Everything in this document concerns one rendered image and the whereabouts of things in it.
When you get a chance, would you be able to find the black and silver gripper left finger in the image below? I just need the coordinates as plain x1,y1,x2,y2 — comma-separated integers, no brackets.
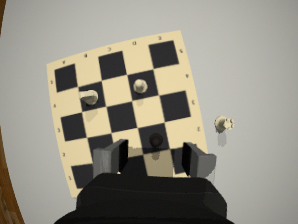
93,139,129,179

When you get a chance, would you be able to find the white pawn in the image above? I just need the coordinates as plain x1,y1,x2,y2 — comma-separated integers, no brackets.
134,79,147,93

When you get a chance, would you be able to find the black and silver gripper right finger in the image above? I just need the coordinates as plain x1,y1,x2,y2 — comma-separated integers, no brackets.
182,142,217,185

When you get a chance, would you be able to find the cream and black chessboard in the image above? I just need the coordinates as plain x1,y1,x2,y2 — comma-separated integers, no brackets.
47,30,208,197

